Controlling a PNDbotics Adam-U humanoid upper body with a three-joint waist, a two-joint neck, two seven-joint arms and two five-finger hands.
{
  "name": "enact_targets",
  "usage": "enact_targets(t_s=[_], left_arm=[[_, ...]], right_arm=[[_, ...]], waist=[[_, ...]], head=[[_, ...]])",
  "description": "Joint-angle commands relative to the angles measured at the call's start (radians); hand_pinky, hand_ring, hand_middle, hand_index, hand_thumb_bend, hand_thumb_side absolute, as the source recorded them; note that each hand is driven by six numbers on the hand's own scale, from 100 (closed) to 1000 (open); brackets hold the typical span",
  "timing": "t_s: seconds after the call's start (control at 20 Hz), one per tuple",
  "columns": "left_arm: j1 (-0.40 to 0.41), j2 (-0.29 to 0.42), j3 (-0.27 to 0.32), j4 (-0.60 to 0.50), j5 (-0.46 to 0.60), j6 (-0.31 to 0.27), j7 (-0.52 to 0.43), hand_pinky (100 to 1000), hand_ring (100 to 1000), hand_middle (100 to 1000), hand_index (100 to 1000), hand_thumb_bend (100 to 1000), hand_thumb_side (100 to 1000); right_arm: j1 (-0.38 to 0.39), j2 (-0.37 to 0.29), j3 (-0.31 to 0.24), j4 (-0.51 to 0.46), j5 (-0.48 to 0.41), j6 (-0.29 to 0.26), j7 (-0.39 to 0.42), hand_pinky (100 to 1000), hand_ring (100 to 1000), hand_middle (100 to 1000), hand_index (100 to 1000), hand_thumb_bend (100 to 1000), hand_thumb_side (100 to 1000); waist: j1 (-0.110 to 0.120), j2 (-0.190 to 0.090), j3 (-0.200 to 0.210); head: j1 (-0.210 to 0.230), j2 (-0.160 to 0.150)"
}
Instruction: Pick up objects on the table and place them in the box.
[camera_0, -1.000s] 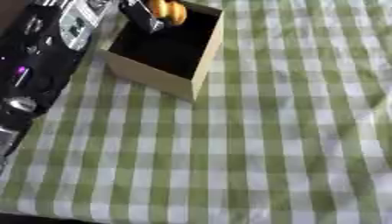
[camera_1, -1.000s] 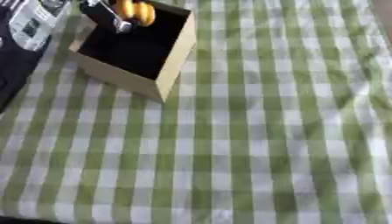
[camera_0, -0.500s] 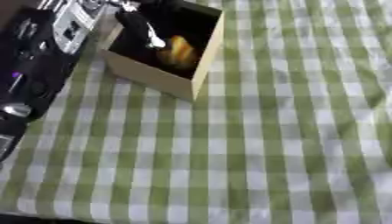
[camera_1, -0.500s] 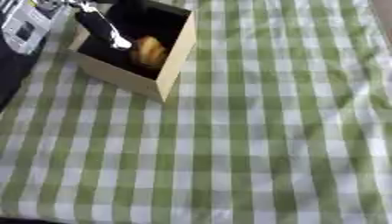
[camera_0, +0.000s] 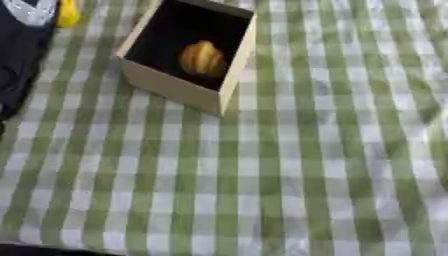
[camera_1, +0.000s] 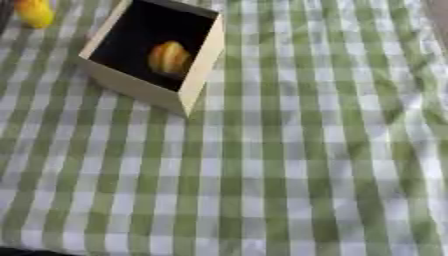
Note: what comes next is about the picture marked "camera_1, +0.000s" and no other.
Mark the tan cardboard box black inside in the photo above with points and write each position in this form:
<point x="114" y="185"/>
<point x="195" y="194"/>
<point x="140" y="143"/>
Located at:
<point x="197" y="71"/>

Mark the yellow toy fruit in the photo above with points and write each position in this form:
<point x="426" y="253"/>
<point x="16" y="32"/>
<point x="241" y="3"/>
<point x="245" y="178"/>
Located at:
<point x="35" y="12"/>

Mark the orange ridged toy fruit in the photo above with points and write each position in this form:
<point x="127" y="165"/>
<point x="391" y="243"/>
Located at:
<point x="168" y="58"/>

